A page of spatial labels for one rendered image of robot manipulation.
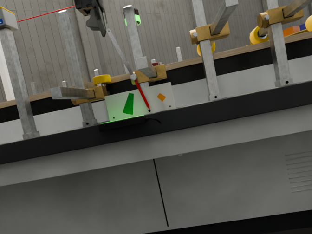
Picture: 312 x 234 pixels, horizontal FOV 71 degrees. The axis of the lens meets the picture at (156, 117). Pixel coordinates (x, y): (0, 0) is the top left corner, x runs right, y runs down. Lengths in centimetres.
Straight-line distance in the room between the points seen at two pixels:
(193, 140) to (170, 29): 578
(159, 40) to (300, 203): 548
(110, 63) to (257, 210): 473
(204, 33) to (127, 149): 52
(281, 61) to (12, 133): 127
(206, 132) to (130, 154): 31
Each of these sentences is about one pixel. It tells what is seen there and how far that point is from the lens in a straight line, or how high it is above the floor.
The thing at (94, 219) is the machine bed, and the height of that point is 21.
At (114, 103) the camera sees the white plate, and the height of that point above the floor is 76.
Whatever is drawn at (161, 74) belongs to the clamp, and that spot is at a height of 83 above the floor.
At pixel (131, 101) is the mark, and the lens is 83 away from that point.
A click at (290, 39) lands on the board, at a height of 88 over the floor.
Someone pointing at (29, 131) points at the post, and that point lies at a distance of 103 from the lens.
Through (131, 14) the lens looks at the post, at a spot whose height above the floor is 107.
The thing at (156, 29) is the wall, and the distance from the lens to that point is 629.
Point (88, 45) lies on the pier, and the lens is 532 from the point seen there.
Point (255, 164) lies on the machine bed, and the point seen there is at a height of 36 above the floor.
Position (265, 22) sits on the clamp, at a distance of 91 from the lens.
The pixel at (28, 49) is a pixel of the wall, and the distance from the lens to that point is 523.
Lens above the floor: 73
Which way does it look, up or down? 4 degrees down
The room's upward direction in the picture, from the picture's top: 12 degrees counter-clockwise
